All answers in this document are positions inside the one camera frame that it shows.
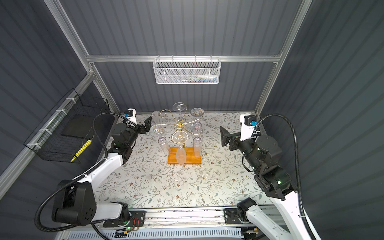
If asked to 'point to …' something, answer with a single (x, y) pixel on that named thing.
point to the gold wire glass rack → (180, 123)
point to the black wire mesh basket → (66, 134)
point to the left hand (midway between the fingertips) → (142, 116)
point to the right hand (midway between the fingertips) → (233, 126)
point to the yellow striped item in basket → (85, 146)
